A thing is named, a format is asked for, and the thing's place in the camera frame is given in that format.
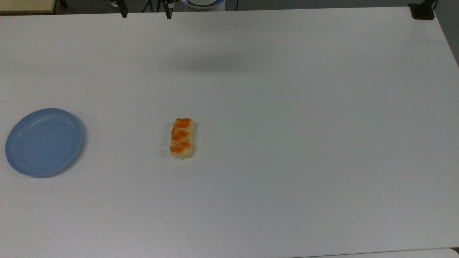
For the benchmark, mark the black table clamp mount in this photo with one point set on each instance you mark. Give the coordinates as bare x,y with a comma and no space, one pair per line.
423,12

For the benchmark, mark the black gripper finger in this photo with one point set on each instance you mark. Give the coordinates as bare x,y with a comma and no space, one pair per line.
168,10
123,9

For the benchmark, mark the light wooden table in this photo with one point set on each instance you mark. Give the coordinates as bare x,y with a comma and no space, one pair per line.
25,5

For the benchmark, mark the blue round plate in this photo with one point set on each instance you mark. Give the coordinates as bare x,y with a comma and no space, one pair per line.
43,142

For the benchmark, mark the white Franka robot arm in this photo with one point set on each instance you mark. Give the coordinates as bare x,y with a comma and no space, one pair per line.
202,3

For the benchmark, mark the orange glazed bread loaf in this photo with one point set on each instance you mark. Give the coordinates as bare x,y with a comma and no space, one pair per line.
182,138

